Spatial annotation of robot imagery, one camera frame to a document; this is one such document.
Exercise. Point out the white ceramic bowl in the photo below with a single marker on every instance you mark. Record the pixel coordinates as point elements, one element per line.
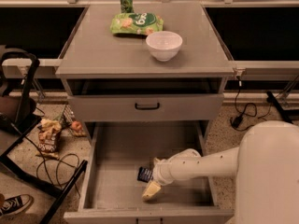
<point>164,45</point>

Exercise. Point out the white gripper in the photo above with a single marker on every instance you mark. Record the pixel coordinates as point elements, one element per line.
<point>161,173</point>

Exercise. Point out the closed grey top drawer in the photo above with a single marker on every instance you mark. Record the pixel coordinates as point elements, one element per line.
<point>118,108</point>

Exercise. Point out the open grey middle drawer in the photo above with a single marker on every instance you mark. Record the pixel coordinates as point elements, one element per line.
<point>112,194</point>

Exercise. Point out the black metal chair frame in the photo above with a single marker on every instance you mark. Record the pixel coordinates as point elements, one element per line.
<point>17,120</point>

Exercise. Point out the grey drawer cabinet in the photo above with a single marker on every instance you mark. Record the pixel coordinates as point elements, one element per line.
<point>100,63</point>

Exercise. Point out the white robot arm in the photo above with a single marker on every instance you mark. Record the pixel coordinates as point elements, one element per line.
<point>265,166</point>

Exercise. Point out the snack packet with apple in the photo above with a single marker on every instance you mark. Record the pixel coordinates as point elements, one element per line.
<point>70,123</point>

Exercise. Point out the dark blue rxbar wrapper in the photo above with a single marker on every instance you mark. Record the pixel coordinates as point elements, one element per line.
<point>144,174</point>

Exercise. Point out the black canvas sneaker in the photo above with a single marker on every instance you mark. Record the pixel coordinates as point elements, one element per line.
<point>14,205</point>

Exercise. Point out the green chip bag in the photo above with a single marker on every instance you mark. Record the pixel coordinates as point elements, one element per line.
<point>136,23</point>

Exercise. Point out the brown snack bag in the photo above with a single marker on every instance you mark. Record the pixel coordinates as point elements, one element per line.
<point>48,138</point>

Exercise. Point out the black drawer handle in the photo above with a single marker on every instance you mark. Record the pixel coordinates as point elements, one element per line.
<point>147,107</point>

